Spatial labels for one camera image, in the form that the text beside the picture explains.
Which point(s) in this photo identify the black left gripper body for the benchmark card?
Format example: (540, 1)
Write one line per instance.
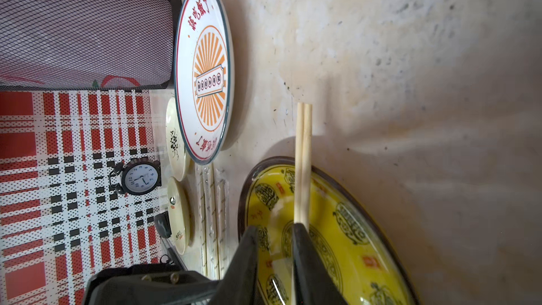
(148, 284)

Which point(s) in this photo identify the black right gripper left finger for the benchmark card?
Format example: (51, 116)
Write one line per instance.
(239, 286)

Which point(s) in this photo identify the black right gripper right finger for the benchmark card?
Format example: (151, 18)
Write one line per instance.
(312, 283)

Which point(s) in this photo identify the disposable chopsticks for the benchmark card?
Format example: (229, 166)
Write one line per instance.
(222, 224)
(211, 222)
(201, 219)

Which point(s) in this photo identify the bare wooden chopsticks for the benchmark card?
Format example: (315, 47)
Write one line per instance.
(303, 164)

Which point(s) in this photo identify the yellow patterned plate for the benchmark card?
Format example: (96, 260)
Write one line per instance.
(354, 251)

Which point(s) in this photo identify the black alarm clock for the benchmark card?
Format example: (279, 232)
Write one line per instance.
(138, 177)

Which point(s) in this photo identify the cream plate with flower print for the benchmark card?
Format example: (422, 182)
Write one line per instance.
(179, 159)

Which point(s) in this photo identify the white plate with teal rim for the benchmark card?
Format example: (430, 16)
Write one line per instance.
(204, 76)

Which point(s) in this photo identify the black mesh waste bin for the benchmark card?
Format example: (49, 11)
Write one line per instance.
(87, 44)

